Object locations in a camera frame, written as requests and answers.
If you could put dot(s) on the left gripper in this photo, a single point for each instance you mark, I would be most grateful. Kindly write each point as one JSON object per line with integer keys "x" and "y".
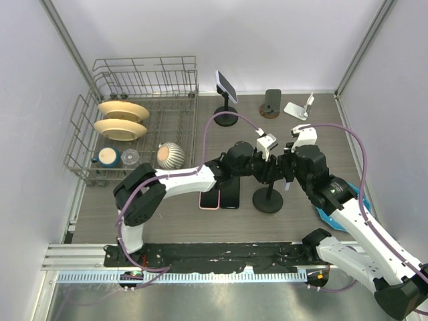
{"x": 268, "y": 170}

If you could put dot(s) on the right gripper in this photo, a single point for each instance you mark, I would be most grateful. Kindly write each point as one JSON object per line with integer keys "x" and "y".
{"x": 286, "y": 158}

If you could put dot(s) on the black round base stand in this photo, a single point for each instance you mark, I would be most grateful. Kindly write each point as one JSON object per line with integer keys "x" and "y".
{"x": 267, "y": 200}

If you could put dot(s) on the black phone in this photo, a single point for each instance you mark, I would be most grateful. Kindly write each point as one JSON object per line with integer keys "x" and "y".
{"x": 230, "y": 194}

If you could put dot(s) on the white folding phone stand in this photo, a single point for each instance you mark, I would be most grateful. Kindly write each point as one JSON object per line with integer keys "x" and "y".
{"x": 300, "y": 112}

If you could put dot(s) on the grey phone stand wooden base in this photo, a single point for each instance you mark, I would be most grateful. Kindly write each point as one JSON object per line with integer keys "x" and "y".
{"x": 270, "y": 109}

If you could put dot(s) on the pink case phone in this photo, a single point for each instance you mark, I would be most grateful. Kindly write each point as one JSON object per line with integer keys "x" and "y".
{"x": 209, "y": 200}

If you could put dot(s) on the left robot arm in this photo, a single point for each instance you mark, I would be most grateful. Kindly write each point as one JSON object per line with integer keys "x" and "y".
{"x": 139, "y": 195}

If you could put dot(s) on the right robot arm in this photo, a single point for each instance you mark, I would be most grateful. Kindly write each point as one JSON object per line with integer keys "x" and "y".
{"x": 397, "y": 279}

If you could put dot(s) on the black gooseneck phone stand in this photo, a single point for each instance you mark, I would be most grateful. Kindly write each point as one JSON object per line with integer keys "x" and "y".
{"x": 222, "y": 119}

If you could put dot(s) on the lavender phone on stand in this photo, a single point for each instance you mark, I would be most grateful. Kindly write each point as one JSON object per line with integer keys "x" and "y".
{"x": 224, "y": 87}

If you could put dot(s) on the striped ceramic teapot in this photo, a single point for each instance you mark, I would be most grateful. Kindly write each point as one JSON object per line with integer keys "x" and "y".
{"x": 170, "y": 156}

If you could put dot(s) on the clear glass cup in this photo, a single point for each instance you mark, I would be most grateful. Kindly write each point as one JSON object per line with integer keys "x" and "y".
{"x": 130, "y": 157}

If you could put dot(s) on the front cream plate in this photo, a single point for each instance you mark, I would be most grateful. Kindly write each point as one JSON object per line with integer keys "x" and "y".
{"x": 120, "y": 130}

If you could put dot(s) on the cream plate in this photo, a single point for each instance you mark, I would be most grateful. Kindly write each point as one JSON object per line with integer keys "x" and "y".
{"x": 120, "y": 130}
{"x": 124, "y": 110}

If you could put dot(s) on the blue ceramic mug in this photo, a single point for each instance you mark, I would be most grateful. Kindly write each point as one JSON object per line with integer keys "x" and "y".
{"x": 108, "y": 158}

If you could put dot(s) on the rear cream plate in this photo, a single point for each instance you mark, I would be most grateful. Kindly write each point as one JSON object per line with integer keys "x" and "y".
{"x": 124, "y": 110}

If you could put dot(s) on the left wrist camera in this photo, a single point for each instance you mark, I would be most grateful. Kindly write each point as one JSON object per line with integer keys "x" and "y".
{"x": 265, "y": 144}

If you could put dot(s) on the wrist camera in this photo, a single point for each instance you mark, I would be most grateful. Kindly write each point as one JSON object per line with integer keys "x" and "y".
{"x": 305, "y": 135}
{"x": 265, "y": 144}

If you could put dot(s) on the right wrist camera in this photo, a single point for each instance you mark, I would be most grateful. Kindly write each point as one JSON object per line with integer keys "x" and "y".
{"x": 305, "y": 135}

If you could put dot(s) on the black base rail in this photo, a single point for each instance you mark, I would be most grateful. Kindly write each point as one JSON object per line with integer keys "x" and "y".
{"x": 216, "y": 258}

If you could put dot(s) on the grey wire dish rack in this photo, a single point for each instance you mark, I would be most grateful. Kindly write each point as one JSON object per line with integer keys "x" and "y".
{"x": 166, "y": 86}

